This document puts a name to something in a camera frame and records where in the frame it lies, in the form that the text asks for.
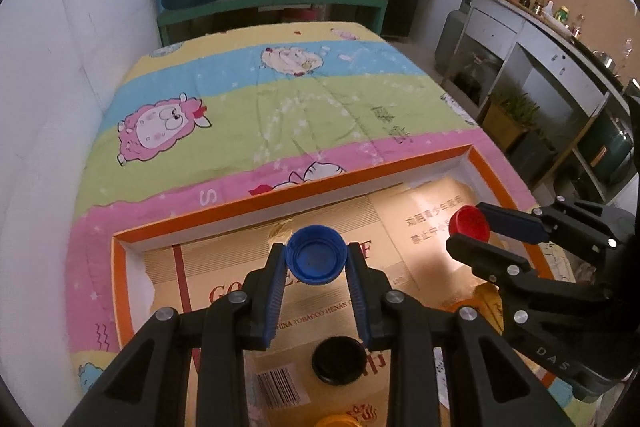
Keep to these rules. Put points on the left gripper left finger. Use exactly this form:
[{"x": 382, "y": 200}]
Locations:
[{"x": 245, "y": 320}]

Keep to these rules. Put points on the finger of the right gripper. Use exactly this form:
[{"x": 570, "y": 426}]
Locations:
[
  {"x": 515, "y": 219},
  {"x": 490, "y": 261}
]

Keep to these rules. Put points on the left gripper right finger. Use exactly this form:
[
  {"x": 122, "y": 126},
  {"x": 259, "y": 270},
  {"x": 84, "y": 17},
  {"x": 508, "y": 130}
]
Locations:
[{"x": 390, "y": 320}]

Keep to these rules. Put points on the red bottle cap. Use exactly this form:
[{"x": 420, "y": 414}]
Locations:
[{"x": 469, "y": 221}]

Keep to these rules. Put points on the blue bottle cap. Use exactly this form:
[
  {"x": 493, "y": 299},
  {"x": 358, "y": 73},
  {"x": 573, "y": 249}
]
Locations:
[{"x": 316, "y": 255}]

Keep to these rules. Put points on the orange bottle cap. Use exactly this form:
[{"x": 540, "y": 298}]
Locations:
[{"x": 338, "y": 420}]

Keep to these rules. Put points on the black bottle cap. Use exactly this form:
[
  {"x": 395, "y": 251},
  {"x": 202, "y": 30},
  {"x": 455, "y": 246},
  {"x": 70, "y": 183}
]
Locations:
[{"x": 339, "y": 360}]

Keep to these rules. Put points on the orange rimmed cardboard tray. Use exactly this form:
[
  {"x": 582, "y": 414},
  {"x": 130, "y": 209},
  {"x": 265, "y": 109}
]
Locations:
[{"x": 326, "y": 303}]

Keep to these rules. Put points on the potted green plant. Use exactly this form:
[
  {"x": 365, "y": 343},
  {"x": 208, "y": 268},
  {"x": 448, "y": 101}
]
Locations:
[{"x": 508, "y": 116}]

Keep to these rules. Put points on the white kitchen counter cabinet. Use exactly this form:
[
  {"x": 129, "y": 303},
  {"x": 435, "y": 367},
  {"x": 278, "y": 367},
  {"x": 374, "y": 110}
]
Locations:
[{"x": 503, "y": 47}]

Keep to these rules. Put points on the colourful cartoon sheep quilt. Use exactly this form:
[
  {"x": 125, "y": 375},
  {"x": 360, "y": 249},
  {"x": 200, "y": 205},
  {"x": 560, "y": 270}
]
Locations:
[{"x": 241, "y": 113}]

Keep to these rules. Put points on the green metal bench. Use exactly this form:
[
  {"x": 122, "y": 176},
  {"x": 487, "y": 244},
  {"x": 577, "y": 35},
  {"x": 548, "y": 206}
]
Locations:
[{"x": 167, "y": 18}]

